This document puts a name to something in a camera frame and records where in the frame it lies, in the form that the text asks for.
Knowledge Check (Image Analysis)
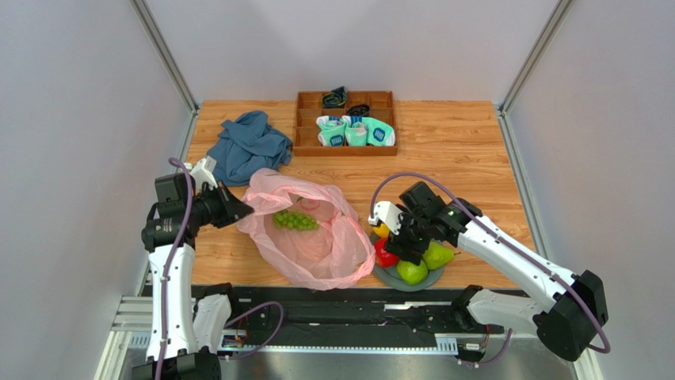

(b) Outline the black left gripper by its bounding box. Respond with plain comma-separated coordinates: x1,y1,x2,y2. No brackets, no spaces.
185,180,253,229

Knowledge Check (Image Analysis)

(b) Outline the red fake fruit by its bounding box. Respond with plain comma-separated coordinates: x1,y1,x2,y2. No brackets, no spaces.
374,238,399,268

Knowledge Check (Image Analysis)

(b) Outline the green fake apple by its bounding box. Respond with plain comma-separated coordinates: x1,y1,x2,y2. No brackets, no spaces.
396,260,429,286

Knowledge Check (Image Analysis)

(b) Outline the yellow fake fruit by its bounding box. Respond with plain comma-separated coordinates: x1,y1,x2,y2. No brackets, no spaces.
372,222,390,238

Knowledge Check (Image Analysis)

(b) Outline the green fake pear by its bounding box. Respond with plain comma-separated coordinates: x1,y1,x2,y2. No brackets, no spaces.
422,241,455,271

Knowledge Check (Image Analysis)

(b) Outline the green fake grape bunch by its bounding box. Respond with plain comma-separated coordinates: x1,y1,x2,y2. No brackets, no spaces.
273,210,318,231

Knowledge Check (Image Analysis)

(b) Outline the pink translucent plastic bag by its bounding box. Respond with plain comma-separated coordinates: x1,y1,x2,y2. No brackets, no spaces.
236,169,375,291

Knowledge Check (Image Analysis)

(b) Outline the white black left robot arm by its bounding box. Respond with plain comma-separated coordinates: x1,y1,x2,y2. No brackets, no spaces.
132,169,253,379

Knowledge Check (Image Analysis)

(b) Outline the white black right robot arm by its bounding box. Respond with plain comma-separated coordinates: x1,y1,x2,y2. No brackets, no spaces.
368,181,610,362

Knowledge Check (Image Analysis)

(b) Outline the grey round plate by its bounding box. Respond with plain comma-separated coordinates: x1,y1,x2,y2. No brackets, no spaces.
370,233,444,292

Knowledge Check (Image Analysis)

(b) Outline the blue crumpled cloth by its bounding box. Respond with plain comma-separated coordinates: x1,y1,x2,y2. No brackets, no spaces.
207,110,292,187

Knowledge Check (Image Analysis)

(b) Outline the teal white sock left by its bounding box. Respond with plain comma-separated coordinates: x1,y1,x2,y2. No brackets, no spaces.
315,116,349,147

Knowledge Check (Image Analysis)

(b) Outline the teal white sock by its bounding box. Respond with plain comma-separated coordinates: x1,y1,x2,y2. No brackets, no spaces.
341,115,396,146
315,116,349,147

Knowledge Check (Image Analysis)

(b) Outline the wooden compartment tray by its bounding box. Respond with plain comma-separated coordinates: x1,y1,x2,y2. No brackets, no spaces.
292,90,399,157

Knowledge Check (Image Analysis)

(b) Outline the teal white sock right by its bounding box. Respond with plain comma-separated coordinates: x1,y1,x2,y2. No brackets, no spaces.
341,115,396,146

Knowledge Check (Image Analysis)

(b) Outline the black rolled sock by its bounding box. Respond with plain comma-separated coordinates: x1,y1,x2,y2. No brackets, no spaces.
345,103,371,117

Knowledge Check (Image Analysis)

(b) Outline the dark rolled sock back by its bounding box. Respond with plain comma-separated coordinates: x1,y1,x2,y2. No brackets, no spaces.
321,86,349,108

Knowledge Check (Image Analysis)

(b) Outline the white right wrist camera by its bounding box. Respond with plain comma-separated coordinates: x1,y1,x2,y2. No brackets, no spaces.
368,201,403,235

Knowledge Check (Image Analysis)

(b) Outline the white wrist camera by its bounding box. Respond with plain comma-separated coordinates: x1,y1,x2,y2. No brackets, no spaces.
368,201,403,235
184,156,218,192

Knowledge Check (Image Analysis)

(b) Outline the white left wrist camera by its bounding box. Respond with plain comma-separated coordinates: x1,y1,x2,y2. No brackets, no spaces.
184,156,218,192

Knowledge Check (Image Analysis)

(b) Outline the aluminium frame rail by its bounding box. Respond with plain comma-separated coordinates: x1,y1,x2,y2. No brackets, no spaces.
94,294,604,380

